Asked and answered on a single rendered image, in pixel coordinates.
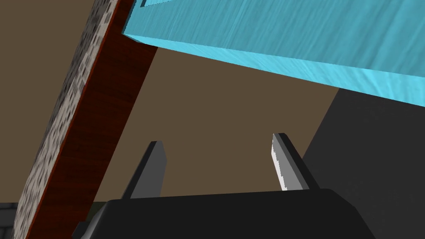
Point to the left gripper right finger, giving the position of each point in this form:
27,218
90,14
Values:
292,169

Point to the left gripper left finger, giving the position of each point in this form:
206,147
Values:
149,176

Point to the red-brown wooden cabinet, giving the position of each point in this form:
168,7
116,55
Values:
93,116

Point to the turquoise cupboard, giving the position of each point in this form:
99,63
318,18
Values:
282,36

